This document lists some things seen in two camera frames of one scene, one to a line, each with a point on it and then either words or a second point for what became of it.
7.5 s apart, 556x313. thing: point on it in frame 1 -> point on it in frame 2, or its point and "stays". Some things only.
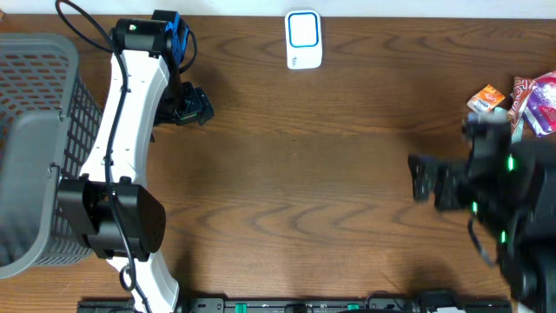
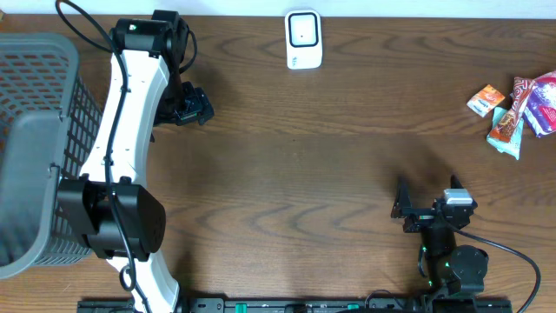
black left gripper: x=187 y=109 stays
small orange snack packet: x=486 y=99 stays
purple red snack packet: x=539 y=109 stays
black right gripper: x=446 y=187 -> x=425 y=216
